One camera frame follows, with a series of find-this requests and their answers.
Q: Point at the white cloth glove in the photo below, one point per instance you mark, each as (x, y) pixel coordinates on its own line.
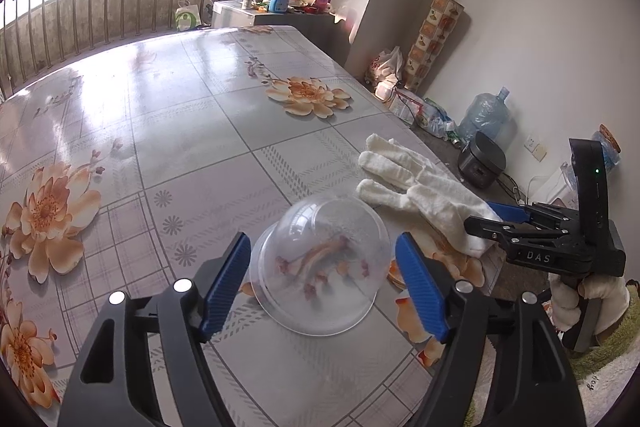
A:
(425, 192)

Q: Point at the folded tile-pattern mat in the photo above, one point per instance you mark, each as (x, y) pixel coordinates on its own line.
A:
(432, 37)

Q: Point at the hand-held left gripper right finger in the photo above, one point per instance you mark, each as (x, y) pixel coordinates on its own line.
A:
(420, 292)

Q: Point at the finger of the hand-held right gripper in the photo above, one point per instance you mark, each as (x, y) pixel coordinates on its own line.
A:
(490, 227)
(507, 211)

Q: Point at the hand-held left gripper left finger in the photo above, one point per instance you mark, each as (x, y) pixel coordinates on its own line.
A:
(225, 287)

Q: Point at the green white bag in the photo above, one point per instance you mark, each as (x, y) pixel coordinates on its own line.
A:
(187, 17)

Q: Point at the clear plastic dome lid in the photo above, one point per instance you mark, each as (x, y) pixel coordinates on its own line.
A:
(300, 227)

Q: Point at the person's right hand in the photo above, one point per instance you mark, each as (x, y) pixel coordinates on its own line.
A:
(612, 302)

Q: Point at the white wall outlet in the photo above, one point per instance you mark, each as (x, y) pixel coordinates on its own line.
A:
(536, 148)

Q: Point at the floral tablecloth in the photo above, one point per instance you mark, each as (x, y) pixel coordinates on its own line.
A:
(175, 147)

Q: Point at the grey rice cooker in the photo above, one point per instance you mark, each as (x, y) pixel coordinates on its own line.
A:
(480, 159)

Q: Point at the large blue water jug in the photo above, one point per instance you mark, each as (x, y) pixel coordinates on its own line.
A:
(482, 117)

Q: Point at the glass jar cork lid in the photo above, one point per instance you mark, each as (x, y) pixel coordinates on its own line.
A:
(610, 149)

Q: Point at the white plastic bag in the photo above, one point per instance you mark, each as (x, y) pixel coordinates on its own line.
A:
(385, 67)

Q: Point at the pile of packets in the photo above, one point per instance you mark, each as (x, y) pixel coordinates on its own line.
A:
(425, 114)

